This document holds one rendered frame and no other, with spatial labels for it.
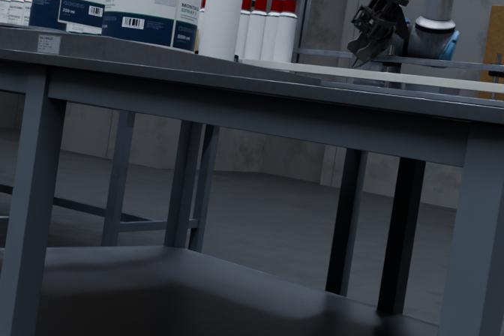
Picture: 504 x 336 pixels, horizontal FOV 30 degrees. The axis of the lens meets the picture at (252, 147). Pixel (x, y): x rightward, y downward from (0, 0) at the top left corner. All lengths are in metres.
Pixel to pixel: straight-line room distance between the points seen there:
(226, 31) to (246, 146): 9.25
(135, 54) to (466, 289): 0.89
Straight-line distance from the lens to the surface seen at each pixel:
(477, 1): 10.91
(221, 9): 2.27
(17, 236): 1.93
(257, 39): 2.57
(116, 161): 4.11
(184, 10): 1.96
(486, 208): 1.23
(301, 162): 11.58
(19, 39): 2.05
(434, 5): 2.79
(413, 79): 2.22
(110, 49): 1.82
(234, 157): 11.29
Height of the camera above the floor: 0.79
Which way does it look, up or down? 2 degrees down
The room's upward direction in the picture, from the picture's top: 8 degrees clockwise
